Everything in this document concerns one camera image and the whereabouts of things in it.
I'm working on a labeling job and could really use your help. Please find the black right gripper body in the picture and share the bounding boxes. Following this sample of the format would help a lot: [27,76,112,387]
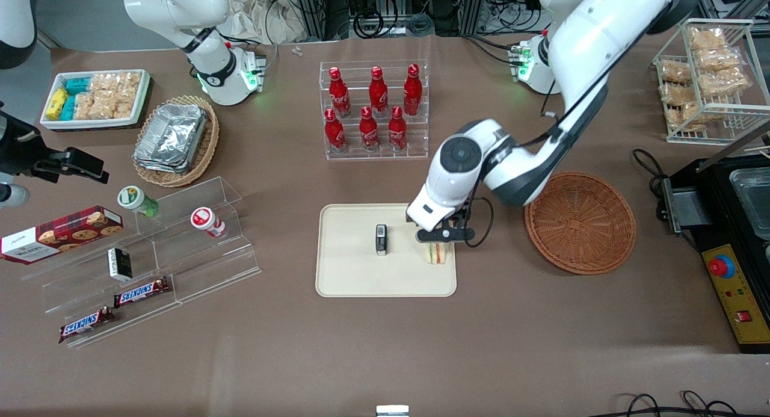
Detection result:
[0,113,61,178]

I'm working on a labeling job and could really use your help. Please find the beige plastic tray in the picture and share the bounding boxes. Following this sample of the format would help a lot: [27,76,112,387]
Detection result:
[316,203,458,298]

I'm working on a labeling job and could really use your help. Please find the round brown wicker basket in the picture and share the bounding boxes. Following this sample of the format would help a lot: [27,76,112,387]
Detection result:
[525,171,636,276]

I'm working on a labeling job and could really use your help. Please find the oval light wicker basket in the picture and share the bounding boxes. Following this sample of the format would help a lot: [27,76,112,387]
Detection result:
[132,95,220,188]

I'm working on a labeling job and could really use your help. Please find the yellow snack packet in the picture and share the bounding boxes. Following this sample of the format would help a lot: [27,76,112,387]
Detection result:
[46,88,69,120]

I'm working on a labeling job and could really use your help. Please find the clear bag rice crackers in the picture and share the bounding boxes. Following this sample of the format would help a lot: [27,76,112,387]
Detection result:
[90,72,143,96]
[112,90,141,119]
[75,92,116,120]

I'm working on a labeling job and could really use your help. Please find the red plaid cookie box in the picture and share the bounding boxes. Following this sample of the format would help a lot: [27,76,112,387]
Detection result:
[0,205,125,265]

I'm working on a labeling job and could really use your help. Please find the green lid white cup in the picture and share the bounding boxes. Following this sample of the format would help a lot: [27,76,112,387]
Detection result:
[117,186,161,218]

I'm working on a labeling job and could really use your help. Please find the red cola bottle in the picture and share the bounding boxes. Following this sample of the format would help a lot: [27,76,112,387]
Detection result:
[388,106,408,152]
[325,108,348,153]
[359,107,380,152]
[328,67,352,118]
[369,66,389,117]
[404,64,423,116]

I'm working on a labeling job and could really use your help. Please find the white rectangular snack bin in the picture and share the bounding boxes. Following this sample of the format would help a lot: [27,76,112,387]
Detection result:
[40,69,152,132]

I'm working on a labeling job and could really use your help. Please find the stacked aluminium foil trays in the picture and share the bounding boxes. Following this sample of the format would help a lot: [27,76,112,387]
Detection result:
[134,103,209,175]

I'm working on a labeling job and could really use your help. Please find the clear acrylic bottle rack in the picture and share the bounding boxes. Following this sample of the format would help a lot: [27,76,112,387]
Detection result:
[319,59,430,161]

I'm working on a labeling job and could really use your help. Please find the small black box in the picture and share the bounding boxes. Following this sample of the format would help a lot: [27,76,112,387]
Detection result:
[108,247,134,283]

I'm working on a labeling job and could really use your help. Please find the snickers chocolate bar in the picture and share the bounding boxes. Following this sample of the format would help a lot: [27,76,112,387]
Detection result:
[58,307,115,344]
[114,276,171,309]

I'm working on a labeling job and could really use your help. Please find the red lid white cup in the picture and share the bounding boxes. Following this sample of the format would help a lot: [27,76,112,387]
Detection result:
[191,207,227,238]

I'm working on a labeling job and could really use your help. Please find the clear acrylic step shelf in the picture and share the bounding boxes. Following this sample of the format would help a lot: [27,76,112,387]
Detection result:
[21,176,263,349]

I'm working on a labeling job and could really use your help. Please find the white crumpled cloth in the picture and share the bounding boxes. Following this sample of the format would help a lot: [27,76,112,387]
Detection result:
[227,0,309,45]

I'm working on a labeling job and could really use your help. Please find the black machine with yellow panel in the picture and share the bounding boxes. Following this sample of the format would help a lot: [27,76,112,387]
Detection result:
[656,155,770,354]

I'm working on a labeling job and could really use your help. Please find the bagged fried snack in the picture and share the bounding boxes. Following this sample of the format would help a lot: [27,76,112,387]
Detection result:
[695,47,742,72]
[689,27,726,50]
[662,83,697,105]
[698,68,750,97]
[667,102,702,130]
[660,61,694,84]

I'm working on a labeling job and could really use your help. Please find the red emergency stop button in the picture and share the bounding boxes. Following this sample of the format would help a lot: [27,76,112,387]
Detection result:
[708,255,736,280]

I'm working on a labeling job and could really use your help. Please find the grey metal bar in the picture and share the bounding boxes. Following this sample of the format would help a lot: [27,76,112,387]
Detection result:
[698,123,770,168]

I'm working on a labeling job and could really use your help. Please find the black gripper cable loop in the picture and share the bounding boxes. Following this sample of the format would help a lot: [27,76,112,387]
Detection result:
[464,196,494,249]

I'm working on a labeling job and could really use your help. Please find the aluminium frame with cables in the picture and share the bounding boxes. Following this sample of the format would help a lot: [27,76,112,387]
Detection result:
[292,0,542,42]

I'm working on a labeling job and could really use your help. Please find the black machine power cable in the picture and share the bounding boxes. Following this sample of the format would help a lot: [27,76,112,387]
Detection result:
[632,149,670,192]

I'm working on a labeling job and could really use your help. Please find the black floor cables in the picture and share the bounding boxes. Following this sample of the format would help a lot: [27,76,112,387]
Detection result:
[605,391,770,417]

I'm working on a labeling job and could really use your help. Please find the white wire rack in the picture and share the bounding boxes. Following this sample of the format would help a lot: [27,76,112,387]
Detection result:
[653,19,770,146]

